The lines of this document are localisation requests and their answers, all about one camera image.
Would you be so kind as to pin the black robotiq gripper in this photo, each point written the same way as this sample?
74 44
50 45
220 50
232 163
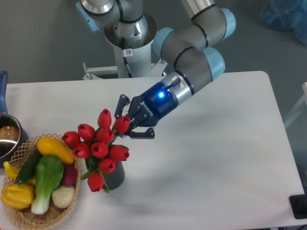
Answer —
146 110

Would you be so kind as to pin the red tulip bouquet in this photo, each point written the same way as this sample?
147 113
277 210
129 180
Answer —
97 148

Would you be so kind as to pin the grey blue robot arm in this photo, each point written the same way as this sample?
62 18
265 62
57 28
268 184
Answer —
190 53

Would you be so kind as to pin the dark grey ribbed vase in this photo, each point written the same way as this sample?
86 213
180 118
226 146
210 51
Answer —
115 179

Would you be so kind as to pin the yellow squash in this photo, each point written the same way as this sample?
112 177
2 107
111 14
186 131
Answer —
48 145

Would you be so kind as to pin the green bok choy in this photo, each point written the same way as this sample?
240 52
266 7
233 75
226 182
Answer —
48 175

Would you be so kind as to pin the white garlic bulb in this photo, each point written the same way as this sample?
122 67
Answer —
63 196

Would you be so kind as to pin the green cucumber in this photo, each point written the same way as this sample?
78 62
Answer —
28 169

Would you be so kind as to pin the small yellow gourd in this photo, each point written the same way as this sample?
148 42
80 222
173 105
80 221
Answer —
12 173

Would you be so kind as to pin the yellow bell pepper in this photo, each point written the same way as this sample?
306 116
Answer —
18 196

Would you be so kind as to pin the woven wicker basket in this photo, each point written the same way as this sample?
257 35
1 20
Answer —
24 219

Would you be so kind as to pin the blue plastic bag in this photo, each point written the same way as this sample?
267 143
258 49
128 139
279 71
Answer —
285 15

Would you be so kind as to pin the black device at table edge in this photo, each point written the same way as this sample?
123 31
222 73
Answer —
299 206

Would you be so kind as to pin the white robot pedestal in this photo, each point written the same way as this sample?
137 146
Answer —
132 45

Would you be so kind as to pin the blue handled saucepan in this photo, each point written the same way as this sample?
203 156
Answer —
12 135

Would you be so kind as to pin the white frame at right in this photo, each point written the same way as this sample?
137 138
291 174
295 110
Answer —
297 109

